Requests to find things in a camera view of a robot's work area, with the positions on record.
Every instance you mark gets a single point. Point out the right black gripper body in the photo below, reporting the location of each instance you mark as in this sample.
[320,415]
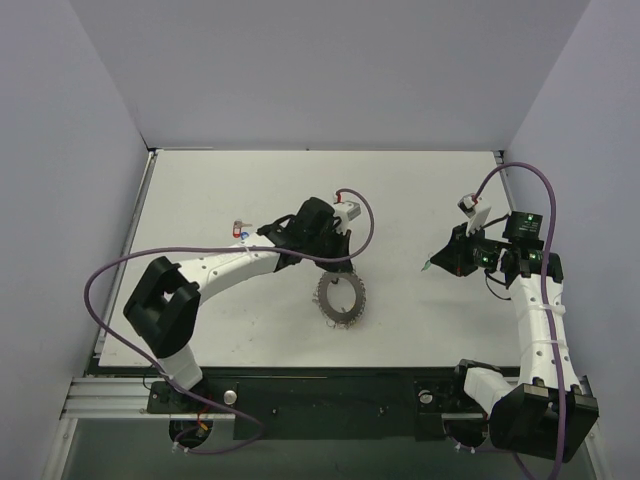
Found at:
[463,253]

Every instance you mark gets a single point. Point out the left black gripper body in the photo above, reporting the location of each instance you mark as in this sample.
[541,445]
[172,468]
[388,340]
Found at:
[338,251]

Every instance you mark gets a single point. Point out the green tag key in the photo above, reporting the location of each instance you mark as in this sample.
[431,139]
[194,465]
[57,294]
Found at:
[425,266]

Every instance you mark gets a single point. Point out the round metal keyring disc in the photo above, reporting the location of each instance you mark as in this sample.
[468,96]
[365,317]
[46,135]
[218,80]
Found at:
[340,298]

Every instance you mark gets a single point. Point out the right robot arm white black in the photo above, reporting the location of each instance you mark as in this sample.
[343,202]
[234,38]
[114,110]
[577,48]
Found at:
[546,414]

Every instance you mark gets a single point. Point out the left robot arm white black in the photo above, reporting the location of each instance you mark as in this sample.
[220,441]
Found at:
[163,306]

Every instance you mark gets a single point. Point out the red tag key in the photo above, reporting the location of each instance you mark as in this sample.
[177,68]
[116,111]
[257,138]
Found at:
[238,227]

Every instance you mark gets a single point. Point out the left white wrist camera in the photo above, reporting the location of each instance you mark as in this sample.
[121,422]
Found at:
[346,210]

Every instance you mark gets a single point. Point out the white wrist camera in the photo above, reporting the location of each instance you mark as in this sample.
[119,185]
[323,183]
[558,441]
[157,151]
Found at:
[477,211]
[346,210]

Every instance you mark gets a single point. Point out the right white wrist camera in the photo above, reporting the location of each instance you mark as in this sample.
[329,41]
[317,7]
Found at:
[477,211]

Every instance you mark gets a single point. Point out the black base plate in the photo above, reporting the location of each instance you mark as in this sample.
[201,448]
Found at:
[428,423]

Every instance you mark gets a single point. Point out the aluminium frame rail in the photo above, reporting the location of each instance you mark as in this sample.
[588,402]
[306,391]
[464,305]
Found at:
[100,400]

